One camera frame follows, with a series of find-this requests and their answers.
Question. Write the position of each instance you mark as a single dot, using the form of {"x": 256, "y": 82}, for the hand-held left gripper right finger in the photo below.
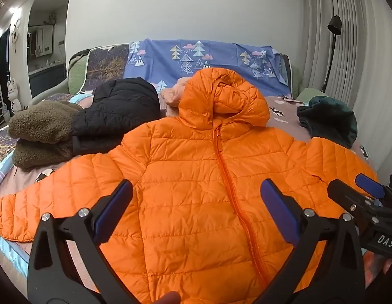
{"x": 278, "y": 210}

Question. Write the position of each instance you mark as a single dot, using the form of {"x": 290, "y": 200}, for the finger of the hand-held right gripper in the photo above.
{"x": 370, "y": 186}
{"x": 348, "y": 196}

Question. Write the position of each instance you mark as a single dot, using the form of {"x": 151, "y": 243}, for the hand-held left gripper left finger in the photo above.
{"x": 115, "y": 207}

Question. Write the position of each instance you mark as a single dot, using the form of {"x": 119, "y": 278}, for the orange puffer jacket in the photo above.
{"x": 189, "y": 164}

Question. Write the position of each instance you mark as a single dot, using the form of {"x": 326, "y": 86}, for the person's left hand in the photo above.
{"x": 169, "y": 298}

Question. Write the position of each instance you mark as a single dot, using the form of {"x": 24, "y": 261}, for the dark green garment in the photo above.
{"x": 329, "y": 117}

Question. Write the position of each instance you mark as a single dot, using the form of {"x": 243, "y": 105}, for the black puffer jacket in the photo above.
{"x": 120, "y": 107}

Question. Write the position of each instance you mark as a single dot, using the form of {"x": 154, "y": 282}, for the olive fleece jacket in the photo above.
{"x": 40, "y": 126}

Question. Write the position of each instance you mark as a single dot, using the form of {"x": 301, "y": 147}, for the green cushion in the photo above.
{"x": 76, "y": 72}
{"x": 305, "y": 94}

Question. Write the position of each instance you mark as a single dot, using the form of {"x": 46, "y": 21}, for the grey pleated curtain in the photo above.
{"x": 367, "y": 69}

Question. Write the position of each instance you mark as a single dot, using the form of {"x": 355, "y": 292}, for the peach puffer garment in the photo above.
{"x": 173, "y": 96}

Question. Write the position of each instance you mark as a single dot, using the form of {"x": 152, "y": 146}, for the dark tree-print blanket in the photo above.
{"x": 1, "y": 148}
{"x": 104, "y": 66}

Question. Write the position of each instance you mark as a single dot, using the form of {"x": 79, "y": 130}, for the dark kitchen counter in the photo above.
{"x": 47, "y": 77}

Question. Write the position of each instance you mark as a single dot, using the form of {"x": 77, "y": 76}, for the white cat figurine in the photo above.
{"x": 12, "y": 96}

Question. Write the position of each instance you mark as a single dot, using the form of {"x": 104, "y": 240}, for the black floor lamp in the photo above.
{"x": 335, "y": 24}

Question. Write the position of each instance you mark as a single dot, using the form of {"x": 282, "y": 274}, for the blue tree-print sheet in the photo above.
{"x": 221, "y": 53}

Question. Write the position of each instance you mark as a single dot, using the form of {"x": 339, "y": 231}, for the wall cabinet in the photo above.
{"x": 40, "y": 42}

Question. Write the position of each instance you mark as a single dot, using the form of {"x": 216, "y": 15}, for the white bear wall decoration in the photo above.
{"x": 14, "y": 36}

